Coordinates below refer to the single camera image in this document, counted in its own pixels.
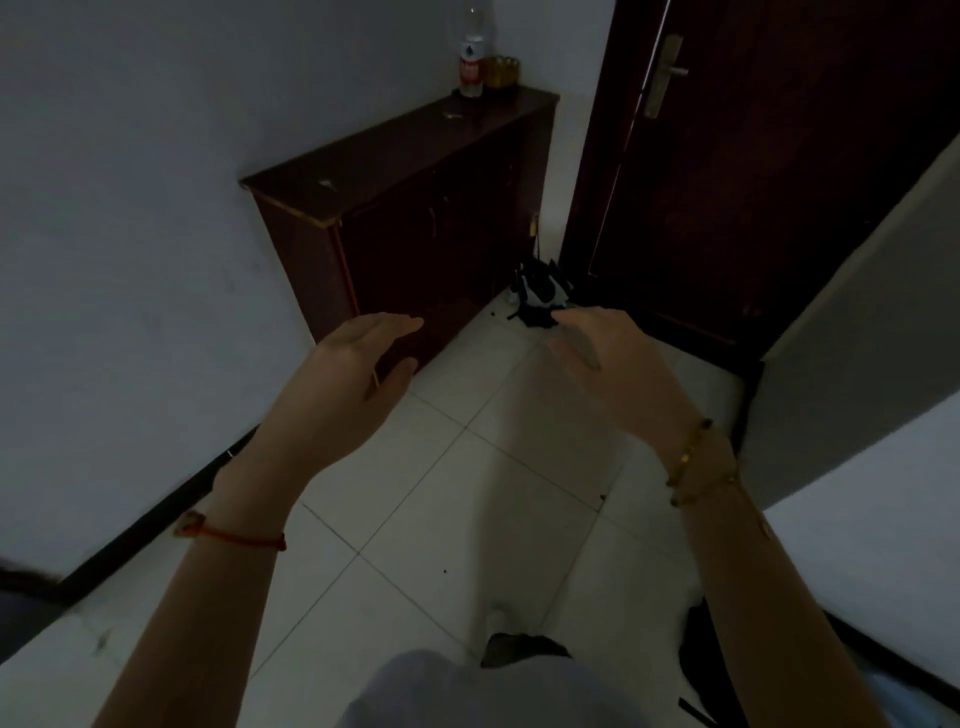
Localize person's dark shoe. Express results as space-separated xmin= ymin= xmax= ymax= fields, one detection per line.
xmin=479 ymin=631 xmax=573 ymax=670

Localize thin gold bracelet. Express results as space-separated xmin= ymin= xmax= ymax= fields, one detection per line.
xmin=669 ymin=468 xmax=741 ymax=509

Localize dark brown door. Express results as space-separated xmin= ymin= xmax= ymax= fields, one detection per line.
xmin=558 ymin=0 xmax=960 ymax=376

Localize black and white shoes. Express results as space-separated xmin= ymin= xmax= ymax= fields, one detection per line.
xmin=505 ymin=255 xmax=579 ymax=330

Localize person's left hand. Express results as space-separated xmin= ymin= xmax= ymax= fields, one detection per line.
xmin=243 ymin=312 xmax=426 ymax=490

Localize gold bead bracelet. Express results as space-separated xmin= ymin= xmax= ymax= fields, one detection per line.
xmin=665 ymin=417 xmax=714 ymax=487

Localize clear bottle with red label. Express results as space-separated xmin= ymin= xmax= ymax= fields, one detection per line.
xmin=458 ymin=6 xmax=488 ymax=99

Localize metal door handle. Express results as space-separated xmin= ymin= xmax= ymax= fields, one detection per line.
xmin=642 ymin=33 xmax=690 ymax=120

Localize person's grey clothing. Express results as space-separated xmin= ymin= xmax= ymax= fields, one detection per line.
xmin=336 ymin=648 xmax=655 ymax=728

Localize dark wooden cabinet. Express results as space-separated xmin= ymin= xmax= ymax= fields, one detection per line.
xmin=239 ymin=84 xmax=562 ymax=378

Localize amber glass jar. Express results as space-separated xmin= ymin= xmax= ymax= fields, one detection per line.
xmin=483 ymin=54 xmax=522 ymax=92

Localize person's right hand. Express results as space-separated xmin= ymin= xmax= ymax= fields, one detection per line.
xmin=549 ymin=306 xmax=712 ymax=453

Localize red string bracelet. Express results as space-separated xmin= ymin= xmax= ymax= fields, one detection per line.
xmin=173 ymin=510 xmax=288 ymax=553

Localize person's left forearm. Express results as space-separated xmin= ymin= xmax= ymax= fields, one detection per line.
xmin=93 ymin=456 xmax=303 ymax=728

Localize person's right forearm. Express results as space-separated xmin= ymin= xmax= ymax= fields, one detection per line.
xmin=663 ymin=418 xmax=894 ymax=728

